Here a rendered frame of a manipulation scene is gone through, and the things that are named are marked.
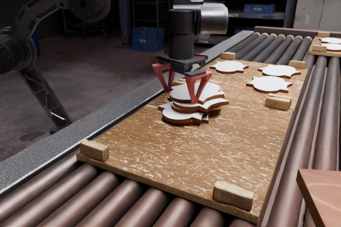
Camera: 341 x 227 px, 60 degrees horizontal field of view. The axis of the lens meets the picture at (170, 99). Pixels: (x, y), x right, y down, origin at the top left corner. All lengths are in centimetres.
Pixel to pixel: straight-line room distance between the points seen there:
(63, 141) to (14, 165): 11
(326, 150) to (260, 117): 16
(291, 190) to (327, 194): 20
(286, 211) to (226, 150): 16
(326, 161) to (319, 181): 28
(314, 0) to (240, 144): 504
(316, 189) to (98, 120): 55
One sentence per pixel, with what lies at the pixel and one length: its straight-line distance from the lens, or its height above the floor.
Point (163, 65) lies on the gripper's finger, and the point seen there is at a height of 105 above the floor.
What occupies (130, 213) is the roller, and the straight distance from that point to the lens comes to 48.
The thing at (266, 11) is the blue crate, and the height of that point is 69.
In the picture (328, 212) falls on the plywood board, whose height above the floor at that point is 104.
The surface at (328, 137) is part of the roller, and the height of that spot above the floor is 92.
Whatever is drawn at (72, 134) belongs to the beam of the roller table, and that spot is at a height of 91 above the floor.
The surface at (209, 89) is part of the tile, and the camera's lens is 74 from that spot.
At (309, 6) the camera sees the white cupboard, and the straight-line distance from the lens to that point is 558.
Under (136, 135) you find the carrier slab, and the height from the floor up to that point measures 94.
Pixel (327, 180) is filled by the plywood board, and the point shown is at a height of 104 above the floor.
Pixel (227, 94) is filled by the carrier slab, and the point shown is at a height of 94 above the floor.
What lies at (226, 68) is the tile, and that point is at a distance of 107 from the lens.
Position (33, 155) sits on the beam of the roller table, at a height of 92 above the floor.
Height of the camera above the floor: 125
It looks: 23 degrees down
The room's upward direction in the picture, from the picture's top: straight up
